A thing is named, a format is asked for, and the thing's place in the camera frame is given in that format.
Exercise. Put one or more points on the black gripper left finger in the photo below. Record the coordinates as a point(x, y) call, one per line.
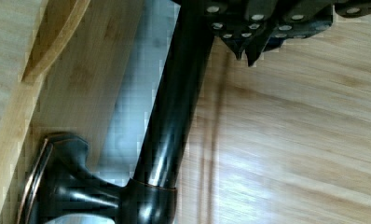
point(245, 26)

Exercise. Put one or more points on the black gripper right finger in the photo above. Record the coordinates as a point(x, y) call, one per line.
point(283, 19)

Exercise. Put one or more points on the wooden drawer with black handle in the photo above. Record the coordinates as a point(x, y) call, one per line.
point(60, 110)

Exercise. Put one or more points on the bamboo cutting board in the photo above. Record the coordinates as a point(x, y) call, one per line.
point(286, 141)

